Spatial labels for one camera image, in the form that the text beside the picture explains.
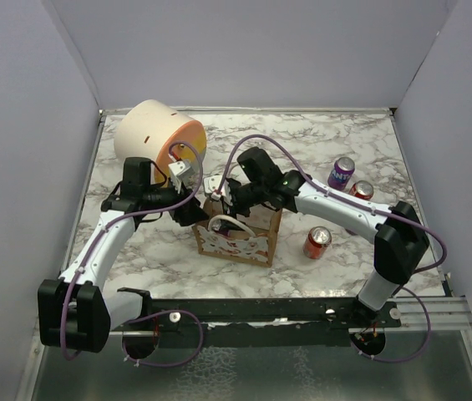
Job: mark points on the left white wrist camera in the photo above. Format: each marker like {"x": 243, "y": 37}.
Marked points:
{"x": 179, "y": 172}

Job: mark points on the red cola can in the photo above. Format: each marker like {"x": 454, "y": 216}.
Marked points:
{"x": 362, "y": 189}

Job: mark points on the cream cylindrical drawer box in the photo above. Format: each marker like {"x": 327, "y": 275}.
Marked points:
{"x": 156, "y": 131}

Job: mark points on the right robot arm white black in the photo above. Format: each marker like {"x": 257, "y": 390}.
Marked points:
{"x": 398, "y": 239}

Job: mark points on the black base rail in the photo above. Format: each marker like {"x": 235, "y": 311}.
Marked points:
{"x": 253, "y": 322}

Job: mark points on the orange red soda can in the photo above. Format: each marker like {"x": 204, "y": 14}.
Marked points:
{"x": 319, "y": 238}

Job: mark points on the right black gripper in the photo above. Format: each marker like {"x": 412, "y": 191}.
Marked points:
{"x": 234, "y": 209}

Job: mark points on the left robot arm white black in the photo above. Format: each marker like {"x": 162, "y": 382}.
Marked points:
{"x": 72, "y": 310}

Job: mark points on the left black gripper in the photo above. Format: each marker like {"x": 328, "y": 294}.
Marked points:
{"x": 190, "y": 213}

